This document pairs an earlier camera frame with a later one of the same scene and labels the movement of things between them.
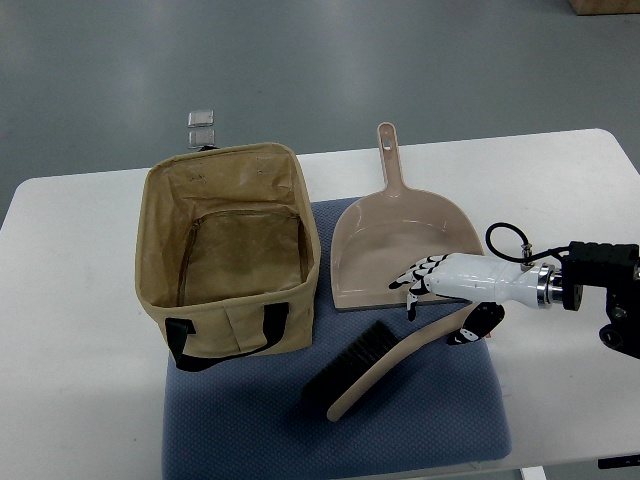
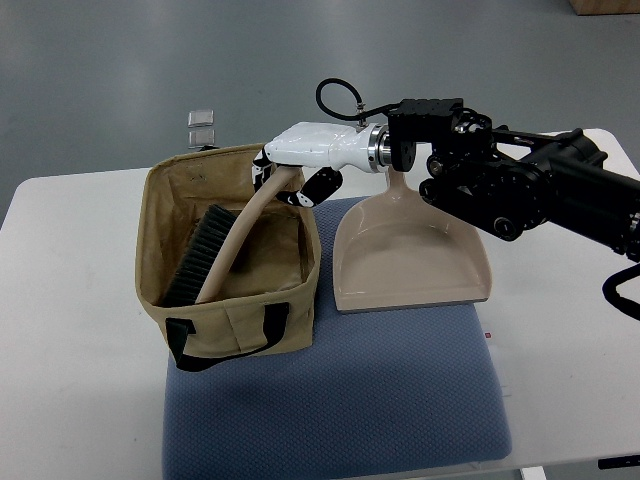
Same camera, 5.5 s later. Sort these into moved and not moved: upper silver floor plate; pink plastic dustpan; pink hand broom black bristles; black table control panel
Moved: pink hand broom black bristles
Not moved: black table control panel; pink plastic dustpan; upper silver floor plate
